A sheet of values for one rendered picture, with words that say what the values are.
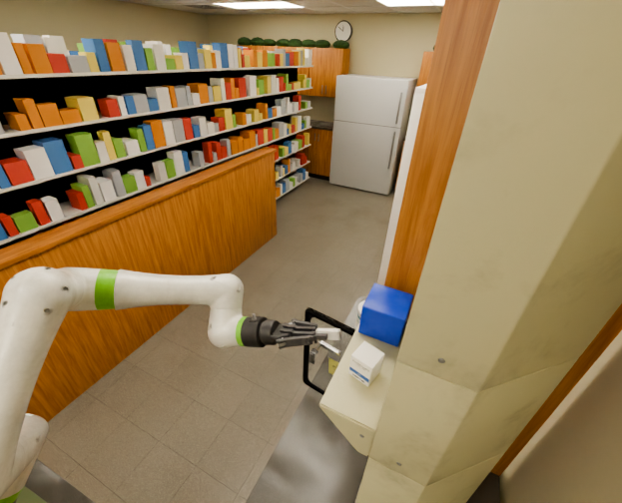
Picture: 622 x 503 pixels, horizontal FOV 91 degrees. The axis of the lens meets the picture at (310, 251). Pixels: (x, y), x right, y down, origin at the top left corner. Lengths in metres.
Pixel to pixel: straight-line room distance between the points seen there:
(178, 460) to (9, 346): 1.62
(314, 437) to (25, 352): 0.88
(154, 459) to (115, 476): 0.21
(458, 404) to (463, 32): 0.60
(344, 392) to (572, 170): 0.53
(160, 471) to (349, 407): 1.82
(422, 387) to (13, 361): 0.81
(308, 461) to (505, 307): 0.97
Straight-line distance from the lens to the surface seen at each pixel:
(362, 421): 0.67
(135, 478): 2.41
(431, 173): 0.73
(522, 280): 0.39
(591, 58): 0.33
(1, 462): 1.01
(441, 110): 0.70
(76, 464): 2.60
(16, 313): 0.89
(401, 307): 0.75
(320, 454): 1.25
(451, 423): 0.57
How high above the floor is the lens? 2.09
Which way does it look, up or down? 33 degrees down
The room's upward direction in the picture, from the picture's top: 2 degrees clockwise
